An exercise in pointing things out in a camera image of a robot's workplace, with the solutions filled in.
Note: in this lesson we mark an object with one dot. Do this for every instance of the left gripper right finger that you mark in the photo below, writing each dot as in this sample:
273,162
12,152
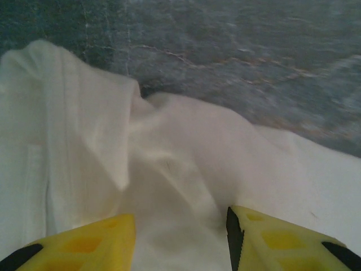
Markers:
282,248

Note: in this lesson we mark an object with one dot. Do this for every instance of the white printed t-shirt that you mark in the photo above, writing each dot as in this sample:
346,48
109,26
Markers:
183,155

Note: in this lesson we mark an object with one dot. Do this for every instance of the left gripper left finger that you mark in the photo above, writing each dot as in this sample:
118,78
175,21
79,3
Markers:
84,248

